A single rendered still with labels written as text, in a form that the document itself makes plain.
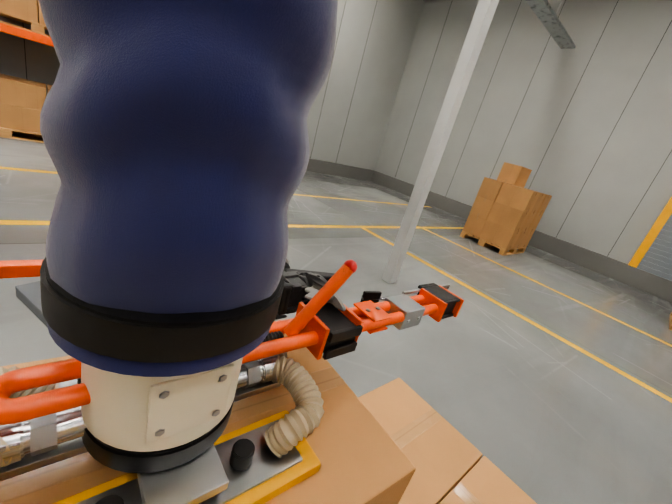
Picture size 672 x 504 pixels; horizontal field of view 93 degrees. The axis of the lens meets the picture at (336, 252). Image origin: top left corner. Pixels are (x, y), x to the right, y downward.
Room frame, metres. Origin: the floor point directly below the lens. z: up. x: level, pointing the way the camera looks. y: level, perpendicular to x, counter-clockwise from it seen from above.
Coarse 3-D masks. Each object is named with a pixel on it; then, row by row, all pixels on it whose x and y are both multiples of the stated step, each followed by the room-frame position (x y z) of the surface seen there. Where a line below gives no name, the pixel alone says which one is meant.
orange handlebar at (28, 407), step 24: (0, 264) 0.38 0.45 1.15; (24, 264) 0.39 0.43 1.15; (360, 312) 0.55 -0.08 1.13; (384, 312) 0.56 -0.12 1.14; (432, 312) 0.65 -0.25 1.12; (288, 336) 0.41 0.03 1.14; (312, 336) 0.42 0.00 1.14; (72, 360) 0.26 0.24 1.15; (0, 384) 0.21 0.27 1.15; (24, 384) 0.22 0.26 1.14; (48, 384) 0.24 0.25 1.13; (0, 408) 0.19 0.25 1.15; (24, 408) 0.20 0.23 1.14; (48, 408) 0.21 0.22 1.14
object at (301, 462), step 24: (240, 432) 0.33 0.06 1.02; (264, 432) 0.33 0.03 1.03; (240, 456) 0.27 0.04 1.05; (264, 456) 0.30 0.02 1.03; (288, 456) 0.31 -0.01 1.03; (312, 456) 0.32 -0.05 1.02; (120, 480) 0.23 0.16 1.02; (240, 480) 0.26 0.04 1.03; (264, 480) 0.27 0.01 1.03; (288, 480) 0.28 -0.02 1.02
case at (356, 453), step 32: (288, 352) 0.54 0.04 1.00; (320, 384) 0.48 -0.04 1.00; (256, 416) 0.37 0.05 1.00; (352, 416) 0.43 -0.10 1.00; (320, 448) 0.35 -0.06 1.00; (352, 448) 0.37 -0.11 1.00; (384, 448) 0.38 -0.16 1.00; (32, 480) 0.22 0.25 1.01; (64, 480) 0.22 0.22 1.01; (96, 480) 0.23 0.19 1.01; (320, 480) 0.31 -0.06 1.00; (352, 480) 0.32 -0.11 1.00; (384, 480) 0.33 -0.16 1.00
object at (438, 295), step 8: (424, 288) 0.72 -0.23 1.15; (432, 288) 0.73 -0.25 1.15; (440, 288) 0.75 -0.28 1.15; (424, 296) 0.70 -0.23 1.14; (432, 296) 0.69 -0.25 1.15; (440, 296) 0.70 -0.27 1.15; (448, 296) 0.71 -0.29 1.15; (456, 296) 0.73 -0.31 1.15; (424, 304) 0.70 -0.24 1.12; (440, 304) 0.67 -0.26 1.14; (448, 304) 0.70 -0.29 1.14; (456, 304) 0.72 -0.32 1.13; (440, 312) 0.67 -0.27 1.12; (448, 312) 0.71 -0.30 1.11; (456, 312) 0.72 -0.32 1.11; (440, 320) 0.66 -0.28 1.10
